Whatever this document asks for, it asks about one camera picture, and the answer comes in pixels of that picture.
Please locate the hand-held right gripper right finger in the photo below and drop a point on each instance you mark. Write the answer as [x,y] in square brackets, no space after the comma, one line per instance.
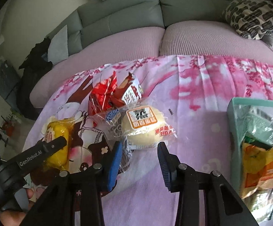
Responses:
[165,169]

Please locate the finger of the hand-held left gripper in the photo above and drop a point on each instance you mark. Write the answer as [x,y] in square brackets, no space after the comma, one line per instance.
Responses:
[42,151]

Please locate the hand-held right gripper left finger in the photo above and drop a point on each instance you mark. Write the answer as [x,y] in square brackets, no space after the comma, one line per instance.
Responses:
[114,167]

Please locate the yellow snack packet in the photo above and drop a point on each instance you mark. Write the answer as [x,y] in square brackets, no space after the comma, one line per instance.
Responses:
[56,128]

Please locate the round bun packet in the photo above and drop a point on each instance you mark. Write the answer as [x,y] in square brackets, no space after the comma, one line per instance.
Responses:
[141,127]

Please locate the teal plastic basket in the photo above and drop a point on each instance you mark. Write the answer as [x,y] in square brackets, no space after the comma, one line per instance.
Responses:
[232,122]

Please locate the orange and cream snack packet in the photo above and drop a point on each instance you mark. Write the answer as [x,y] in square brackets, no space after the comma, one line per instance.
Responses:
[263,167]

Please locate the green and beige snack packet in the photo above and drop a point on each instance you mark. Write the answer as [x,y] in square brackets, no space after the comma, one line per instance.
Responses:
[256,127]

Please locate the green-edged rice cracker packet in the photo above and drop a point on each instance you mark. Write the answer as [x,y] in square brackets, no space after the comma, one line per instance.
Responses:
[261,202]

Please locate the person's left hand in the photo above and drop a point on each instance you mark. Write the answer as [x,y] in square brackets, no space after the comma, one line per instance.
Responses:
[12,219]

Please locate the orange toy basket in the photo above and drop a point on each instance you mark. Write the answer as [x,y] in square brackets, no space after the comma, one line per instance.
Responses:
[8,125]

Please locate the clear blue-print snack packet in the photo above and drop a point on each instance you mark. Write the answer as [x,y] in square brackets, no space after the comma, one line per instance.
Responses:
[114,122]

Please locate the printed blanket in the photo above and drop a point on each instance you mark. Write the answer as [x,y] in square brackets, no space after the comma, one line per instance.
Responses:
[197,122]

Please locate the small black clip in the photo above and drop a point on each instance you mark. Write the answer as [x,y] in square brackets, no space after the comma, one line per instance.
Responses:
[170,111]

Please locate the black jacket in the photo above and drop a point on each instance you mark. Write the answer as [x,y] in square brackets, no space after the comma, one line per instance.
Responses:
[30,80]

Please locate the red foil snack packet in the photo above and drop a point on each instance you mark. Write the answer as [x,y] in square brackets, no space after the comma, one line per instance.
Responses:
[101,94]

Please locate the red and white snack packet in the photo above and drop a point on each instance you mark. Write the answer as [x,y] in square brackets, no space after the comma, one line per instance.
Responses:
[129,94]

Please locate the light grey pillow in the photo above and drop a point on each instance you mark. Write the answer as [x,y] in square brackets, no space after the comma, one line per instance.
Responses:
[59,47]

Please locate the pink sofa cover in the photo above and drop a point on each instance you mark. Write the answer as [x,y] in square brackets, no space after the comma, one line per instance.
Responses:
[127,42]

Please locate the grey sofa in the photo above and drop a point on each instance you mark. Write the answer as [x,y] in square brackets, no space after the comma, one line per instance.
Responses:
[127,9]

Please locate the black and white patterned cushion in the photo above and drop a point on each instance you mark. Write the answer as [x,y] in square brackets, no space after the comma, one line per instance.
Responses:
[251,16]

